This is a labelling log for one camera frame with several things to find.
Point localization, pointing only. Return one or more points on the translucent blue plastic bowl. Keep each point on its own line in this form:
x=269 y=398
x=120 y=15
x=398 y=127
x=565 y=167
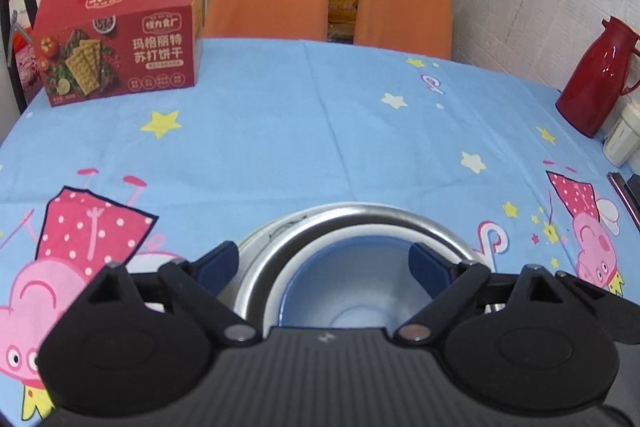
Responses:
x=360 y=277

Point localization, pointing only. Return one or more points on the blue cartoon tablecloth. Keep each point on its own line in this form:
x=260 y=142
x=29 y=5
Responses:
x=300 y=132

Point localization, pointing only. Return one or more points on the red cracker box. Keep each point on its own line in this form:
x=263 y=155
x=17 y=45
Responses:
x=125 y=52

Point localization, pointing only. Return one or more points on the dark flat object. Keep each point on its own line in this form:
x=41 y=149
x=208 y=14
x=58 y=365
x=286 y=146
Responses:
x=627 y=197

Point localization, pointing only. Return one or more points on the black metal frame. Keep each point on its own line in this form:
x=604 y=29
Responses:
x=10 y=7

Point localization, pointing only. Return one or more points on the stainless steel bowl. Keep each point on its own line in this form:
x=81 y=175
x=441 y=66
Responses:
x=350 y=213

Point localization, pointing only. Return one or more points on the red thermos jug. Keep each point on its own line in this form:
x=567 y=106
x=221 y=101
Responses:
x=595 y=77

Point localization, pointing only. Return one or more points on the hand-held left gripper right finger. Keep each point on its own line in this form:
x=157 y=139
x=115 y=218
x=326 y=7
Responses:
x=424 y=264

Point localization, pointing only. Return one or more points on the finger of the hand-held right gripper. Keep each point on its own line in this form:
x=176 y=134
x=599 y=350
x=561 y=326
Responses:
x=575 y=287

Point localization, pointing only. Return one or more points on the white plastic jar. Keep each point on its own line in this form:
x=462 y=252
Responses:
x=622 y=137

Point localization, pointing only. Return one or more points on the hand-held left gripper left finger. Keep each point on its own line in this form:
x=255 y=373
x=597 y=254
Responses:
x=226 y=264

